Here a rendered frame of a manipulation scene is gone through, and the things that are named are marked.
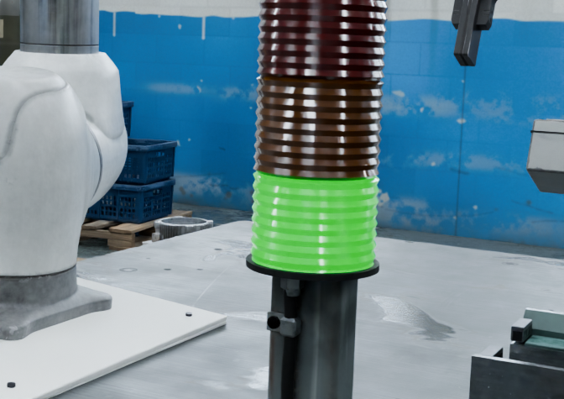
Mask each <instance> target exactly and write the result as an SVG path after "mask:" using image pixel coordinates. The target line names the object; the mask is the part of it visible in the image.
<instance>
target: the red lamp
mask: <svg viewBox="0 0 564 399"><path fill-rule="evenodd" d="M386 1H387V0H260V2H259V6H260V8H261V10H260V12H259V14H258V15H259V18H260V20H261V21H260V23H259V25H258V28H259V31H260V34H259V36H258V41H259V43H260V44H259V46H258V53H259V57H258V59H257V62H258V65H259V68H258V70H257V73H258V74H259V75H261V76H274V77H288V78H305V79H326V80H355V81H378V80H381V79H382V78H384V73H383V69H384V67H385V64H384V57H385V55H386V54H385V51H384V47H385V45H386V40H385V38H384V36H385V34H386V33H387V30H386V28H385V24H386V22H387V20H388V19H387V17H386V15H385V14H386V12H387V10H388V6H387V4H386Z"/></svg>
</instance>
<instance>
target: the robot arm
mask: <svg viewBox="0 0 564 399"><path fill-rule="evenodd" d="M497 1H498V0H455V1H454V5H453V11H452V18H451V20H452V25H453V26H454V28H455V29H457V38H456V43H455V48H454V53H453V54H454V56H455V57H456V59H457V61H458V63H459V64H460V66H475V65H476V60H477V55H478V47H479V42H480V37H481V32H482V30H489V29H490V28H491V26H492V22H493V15H494V8H495V3H496V2H497ZM127 153H128V136H127V131H126V128H125V125H124V118H123V106H122V98H121V88H120V78H119V71H118V69H117V67H116V66H115V65H114V63H113V62H112V61H111V59H110V58H109V57H108V56H107V54H106V53H103V52H99V0H20V50H15V51H14V52H13V53H12V54H11V55H10V56H9V57H8V59H7V60H6V61H5V62H4V64H3V65H2V66H0V339H1V340H9V341H12V340H20V339H24V338H26V337H27V336H28V335H30V334H31V333H33V332H36V331H39V330H41V329H44V328H48V327H51V326H54V325H56V324H59V323H63V322H66V321H69V320H71V319H74V318H78V317H81V316H84V315H87V314H89V313H93V312H101V311H106V310H109V309H111V308H112V296H111V295H109V294H108V293H106V292H102V291H97V290H93V289H90V288H87V287H84V286H79V285H77V284H76V283H77V279H76V258H77V250H78V244H79V239H80V234H81V225H82V224H83V222H84V220H85V217H86V212H87V209H88V208H89V207H91V206H92V205H94V204H95V203H96V202H97V201H99V200H100V199H101V198H102V197H103V196H104V195H105V194H106V193H107V192H108V191H109V189H110V188H111V187H112V186H113V184H114V183H115V181H116V180H117V179H118V177H119V175H120V174H121V172H122V169H123V166H124V164H125V160H126V157H127Z"/></svg>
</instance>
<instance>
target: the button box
mask: <svg viewBox="0 0 564 399"><path fill-rule="evenodd" d="M530 132H531V139H530V148H529V154H528V159H527V164H526V170H527V171H528V173H529V175H530V177H531V179H532V180H533V182H534V183H535V185H536V186H537V188H538V190H539V191H540V192H549V193H557V194H564V120H560V119H546V120H544V119H536V120H534V123H533V128H532V130H531V131H530Z"/></svg>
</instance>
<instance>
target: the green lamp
mask: <svg viewBox="0 0 564 399"><path fill-rule="evenodd" d="M253 176H254V179H255V181H254V183H253V188H254V193H253V200H254V203H253V205H252V209H253V216H252V220H253V226H252V228H251V230H252V232H253V236H252V238H251V242H252V244H253V246H252V248H251V250H250V251H251V254H252V261H253V262H255V263H257V264H259V265H263V266H266V267H269V268H273V269H277V270H287V271H294V272H305V273H345V272H353V271H359V270H366V269H368V268H370V267H372V266H373V264H374V262H373V261H374V259H375V257H376V254H375V253H374V249H375V247H376V243H375V240H374V239H375V237H376V235H377V233H376V230H375V228H376V226H377V224H378V223H377V220H376V216H377V214H378V210H377V208H376V206H377V204H378V202H379V200H378V198H377V194H378V192H379V188H378V186H377V184H378V182H379V178H378V177H377V176H375V177H374V178H370V179H365V180H355V181H314V180H300V179H290V178H283V177H276V176H267V175H264V174H261V173H258V172H257V171H255V172H254V173H253Z"/></svg>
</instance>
